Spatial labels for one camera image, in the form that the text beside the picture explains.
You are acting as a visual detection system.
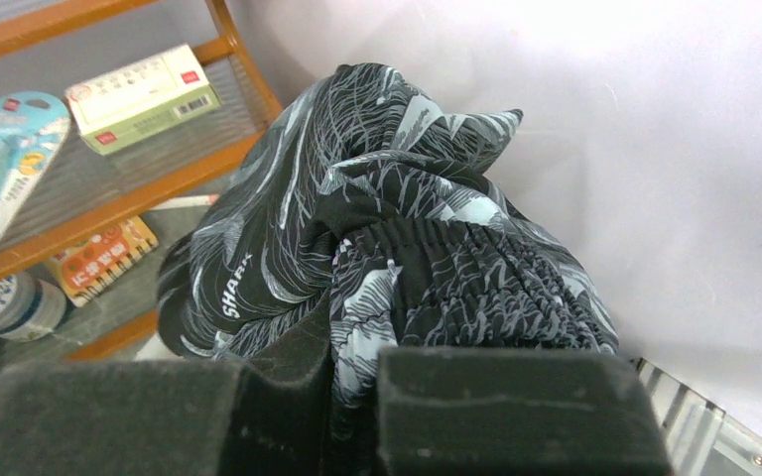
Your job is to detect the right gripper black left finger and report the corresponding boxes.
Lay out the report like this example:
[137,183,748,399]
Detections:
[0,299,330,475]

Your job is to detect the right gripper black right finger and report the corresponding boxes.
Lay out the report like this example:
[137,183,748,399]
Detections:
[375,347,673,475]

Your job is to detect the dark leaf-print shorts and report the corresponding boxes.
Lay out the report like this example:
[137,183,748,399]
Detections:
[158,62,619,475]

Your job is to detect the white pen with red tip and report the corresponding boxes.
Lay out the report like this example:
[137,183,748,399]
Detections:
[149,194,219,212]

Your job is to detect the orange snack packet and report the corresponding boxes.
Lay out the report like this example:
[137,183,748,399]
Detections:
[44,216,159,307]

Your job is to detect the white plastic basket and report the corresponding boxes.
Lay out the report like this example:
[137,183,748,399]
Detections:
[633,358,762,476]

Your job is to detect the small round tin can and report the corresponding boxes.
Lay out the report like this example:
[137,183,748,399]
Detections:
[0,272,67,342]

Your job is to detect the orange wooden shelf rack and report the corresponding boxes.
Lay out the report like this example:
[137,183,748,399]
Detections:
[0,1,280,368]

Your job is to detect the white green box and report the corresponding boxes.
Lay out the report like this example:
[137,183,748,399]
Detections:
[64,44,221,156]

